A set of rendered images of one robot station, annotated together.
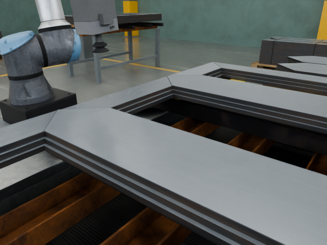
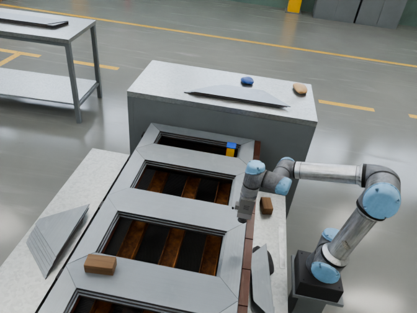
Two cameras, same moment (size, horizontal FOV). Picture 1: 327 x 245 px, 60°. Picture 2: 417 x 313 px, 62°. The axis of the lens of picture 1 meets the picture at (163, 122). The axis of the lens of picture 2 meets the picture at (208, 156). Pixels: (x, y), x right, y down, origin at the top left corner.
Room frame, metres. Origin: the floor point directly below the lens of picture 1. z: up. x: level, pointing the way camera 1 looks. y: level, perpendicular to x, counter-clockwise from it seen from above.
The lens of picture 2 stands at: (1.59, -0.61, 2.15)
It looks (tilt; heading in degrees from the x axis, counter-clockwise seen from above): 36 degrees down; 147
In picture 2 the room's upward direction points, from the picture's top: 7 degrees clockwise
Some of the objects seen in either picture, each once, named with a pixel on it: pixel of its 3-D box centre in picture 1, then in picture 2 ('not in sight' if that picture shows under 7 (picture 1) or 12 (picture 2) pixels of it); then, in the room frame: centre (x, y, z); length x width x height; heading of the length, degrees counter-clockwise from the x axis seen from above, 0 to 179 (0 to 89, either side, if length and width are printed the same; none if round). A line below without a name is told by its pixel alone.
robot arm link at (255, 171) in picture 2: not in sight; (254, 174); (0.73, 0.18, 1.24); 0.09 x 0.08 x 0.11; 34
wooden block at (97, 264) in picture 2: not in sight; (100, 264); (0.63, -0.47, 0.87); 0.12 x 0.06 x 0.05; 57
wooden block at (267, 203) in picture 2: not in sight; (266, 205); (0.50, 0.54, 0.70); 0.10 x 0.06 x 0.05; 153
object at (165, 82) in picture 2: not in sight; (225, 89); (-0.38, 0.74, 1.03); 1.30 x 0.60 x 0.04; 52
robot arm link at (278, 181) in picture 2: not in sight; (277, 181); (0.80, 0.25, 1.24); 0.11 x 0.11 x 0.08; 34
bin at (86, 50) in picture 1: (77, 44); not in sight; (6.00, 1.78, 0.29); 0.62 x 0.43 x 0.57; 68
